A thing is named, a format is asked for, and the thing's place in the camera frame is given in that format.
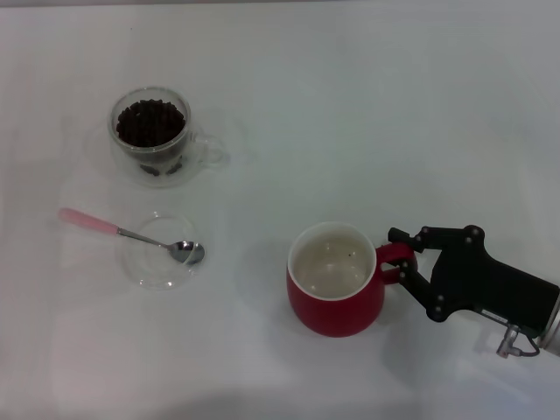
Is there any clear double-wall glass cup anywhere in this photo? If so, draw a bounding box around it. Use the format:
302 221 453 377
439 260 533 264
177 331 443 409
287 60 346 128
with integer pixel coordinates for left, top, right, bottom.
108 87 229 190

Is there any red ceramic mug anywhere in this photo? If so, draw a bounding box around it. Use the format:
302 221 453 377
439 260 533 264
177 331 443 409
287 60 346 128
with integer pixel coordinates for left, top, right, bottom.
286 221 417 339

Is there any coffee bean pile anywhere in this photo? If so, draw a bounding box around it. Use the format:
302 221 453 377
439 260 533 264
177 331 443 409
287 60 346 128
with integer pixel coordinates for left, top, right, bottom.
115 98 186 148

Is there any clear glass saucer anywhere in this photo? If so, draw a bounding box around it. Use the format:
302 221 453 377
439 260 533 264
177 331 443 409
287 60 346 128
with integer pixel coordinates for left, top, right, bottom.
120 211 207 291

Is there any pink-handled metal spoon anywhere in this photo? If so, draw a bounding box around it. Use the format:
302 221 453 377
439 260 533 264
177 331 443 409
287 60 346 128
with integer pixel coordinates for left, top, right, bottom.
58 207 206 266

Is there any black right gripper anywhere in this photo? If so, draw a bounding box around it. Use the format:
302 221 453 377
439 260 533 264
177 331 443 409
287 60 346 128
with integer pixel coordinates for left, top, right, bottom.
387 224 560 339

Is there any right arm connector cable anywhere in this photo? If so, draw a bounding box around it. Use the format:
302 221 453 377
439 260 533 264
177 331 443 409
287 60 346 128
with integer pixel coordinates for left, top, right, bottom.
493 322 543 358

